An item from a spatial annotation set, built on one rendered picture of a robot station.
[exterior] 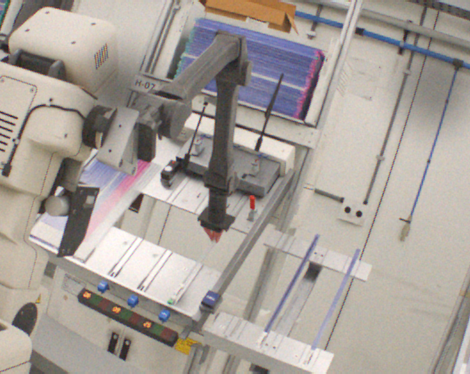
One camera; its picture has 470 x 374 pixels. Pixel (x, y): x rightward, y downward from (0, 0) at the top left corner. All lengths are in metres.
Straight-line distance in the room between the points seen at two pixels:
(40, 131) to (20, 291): 0.34
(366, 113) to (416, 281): 1.01
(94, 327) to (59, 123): 1.33
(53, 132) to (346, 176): 2.72
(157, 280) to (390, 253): 1.98
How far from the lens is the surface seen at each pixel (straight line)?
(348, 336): 3.81
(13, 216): 1.31
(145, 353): 2.34
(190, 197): 2.23
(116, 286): 2.00
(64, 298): 2.48
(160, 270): 2.03
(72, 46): 1.29
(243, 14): 2.80
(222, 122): 1.77
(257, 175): 2.22
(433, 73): 3.81
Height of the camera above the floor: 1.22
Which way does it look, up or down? 3 degrees down
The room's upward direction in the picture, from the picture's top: 19 degrees clockwise
